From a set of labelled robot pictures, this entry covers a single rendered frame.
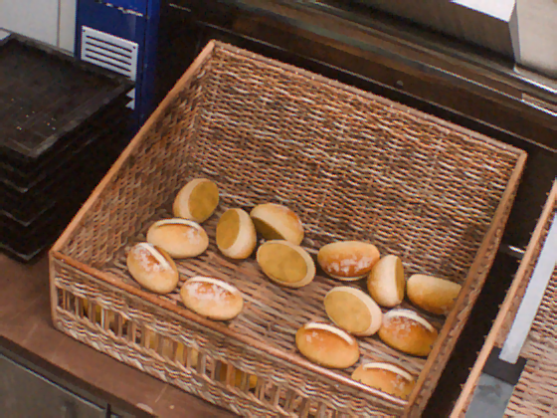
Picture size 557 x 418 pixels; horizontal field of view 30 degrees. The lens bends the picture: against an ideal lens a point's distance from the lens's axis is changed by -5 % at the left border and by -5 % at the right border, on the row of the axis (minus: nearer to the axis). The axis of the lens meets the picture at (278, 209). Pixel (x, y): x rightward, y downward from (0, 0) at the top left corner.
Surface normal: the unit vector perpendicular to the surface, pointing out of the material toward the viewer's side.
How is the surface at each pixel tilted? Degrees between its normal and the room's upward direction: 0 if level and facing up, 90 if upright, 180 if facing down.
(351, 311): 60
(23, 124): 0
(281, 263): 51
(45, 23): 90
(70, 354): 0
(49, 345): 0
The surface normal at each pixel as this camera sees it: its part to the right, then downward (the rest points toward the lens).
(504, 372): 0.11, -0.78
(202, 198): 0.76, -0.20
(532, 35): -0.37, 0.22
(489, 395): -0.44, 0.51
